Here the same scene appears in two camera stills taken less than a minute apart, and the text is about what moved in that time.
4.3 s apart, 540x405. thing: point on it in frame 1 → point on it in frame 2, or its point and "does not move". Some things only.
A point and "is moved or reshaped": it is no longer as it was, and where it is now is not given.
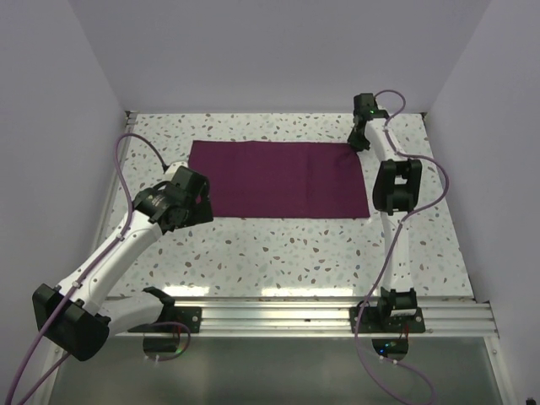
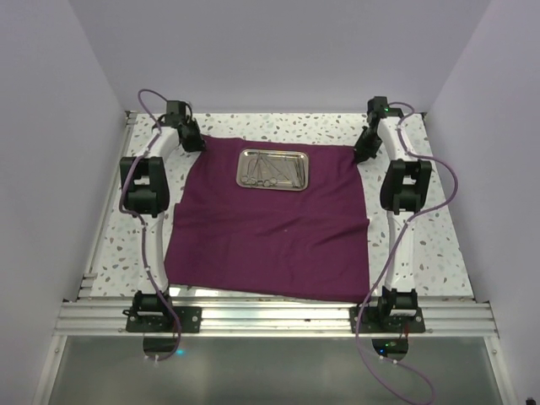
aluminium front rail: x=331 y=316 does not move
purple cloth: x=283 y=180 is moved or reshaped
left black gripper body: x=197 y=213 → x=191 y=126
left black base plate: x=191 y=316 does not move
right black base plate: x=402 y=321 does not move
